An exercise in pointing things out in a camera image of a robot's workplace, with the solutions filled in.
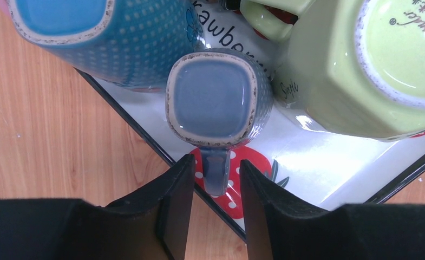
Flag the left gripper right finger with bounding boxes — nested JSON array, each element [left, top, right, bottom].
[[240, 160, 425, 259]]

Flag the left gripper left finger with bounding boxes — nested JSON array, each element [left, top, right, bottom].
[[0, 154, 195, 259]]

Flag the grey-blue small mug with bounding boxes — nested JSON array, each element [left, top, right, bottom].
[[165, 48, 273, 196]]

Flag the yellow-green faceted mug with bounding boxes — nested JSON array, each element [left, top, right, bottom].
[[240, 1, 425, 141]]

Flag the blue dotted mug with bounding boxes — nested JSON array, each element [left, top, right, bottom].
[[6, 0, 205, 92]]

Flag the strawberry print white tray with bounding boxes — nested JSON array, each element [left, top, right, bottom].
[[76, 0, 425, 242]]

